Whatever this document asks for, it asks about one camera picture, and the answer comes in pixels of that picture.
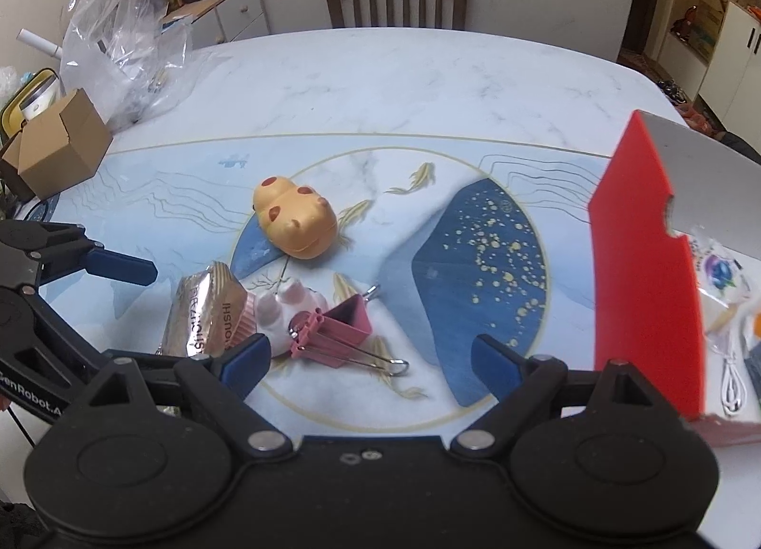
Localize dark sneakers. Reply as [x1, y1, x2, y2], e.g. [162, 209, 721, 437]
[657, 79, 691, 104]

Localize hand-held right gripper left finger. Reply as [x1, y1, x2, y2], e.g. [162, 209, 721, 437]
[74, 333, 298, 456]

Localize yellow spotted animal toy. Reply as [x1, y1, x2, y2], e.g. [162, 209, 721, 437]
[253, 174, 339, 260]

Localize white cat paw toy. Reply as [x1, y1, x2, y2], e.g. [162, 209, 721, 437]
[241, 280, 329, 358]

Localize white two-door cabinet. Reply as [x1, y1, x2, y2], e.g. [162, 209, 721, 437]
[695, 2, 761, 128]

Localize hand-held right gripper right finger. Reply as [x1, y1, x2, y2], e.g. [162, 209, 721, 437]
[450, 334, 679, 455]

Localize orange slippers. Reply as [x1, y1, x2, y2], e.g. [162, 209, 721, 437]
[683, 105, 723, 137]

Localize blueberry bun packet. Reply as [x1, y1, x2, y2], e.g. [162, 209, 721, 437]
[693, 228, 761, 342]

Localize pink binder clip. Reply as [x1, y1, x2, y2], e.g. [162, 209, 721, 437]
[289, 284, 410, 376]

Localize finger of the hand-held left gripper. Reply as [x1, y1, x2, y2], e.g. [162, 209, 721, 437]
[0, 288, 179, 398]
[0, 220, 158, 289]

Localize white paper roll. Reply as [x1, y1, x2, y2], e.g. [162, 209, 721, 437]
[17, 29, 63, 59]

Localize open wooden shelf unit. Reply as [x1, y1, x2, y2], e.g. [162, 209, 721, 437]
[654, 0, 744, 80]

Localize grey printed pouch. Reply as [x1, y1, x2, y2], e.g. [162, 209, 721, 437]
[742, 341, 761, 401]

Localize white marble patterned desktop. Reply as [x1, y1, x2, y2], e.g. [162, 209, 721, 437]
[0, 28, 761, 526]

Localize white cable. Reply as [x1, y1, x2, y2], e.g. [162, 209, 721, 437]
[719, 341, 750, 416]

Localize white side cabinet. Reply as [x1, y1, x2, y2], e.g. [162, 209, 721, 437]
[160, 0, 271, 48]

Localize small brown cardboard box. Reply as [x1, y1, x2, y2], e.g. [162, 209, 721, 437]
[0, 88, 114, 201]

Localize gold foil snack packet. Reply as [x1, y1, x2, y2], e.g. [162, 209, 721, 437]
[157, 262, 249, 360]

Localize yellow-rimmed container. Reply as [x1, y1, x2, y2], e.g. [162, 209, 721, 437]
[0, 67, 63, 137]

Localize red cardboard box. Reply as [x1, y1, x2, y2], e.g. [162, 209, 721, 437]
[587, 109, 761, 448]

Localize clear plastic bag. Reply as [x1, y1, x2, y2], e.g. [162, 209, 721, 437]
[59, 0, 197, 134]

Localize black cable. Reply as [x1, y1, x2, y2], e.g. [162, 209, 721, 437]
[5, 405, 35, 448]

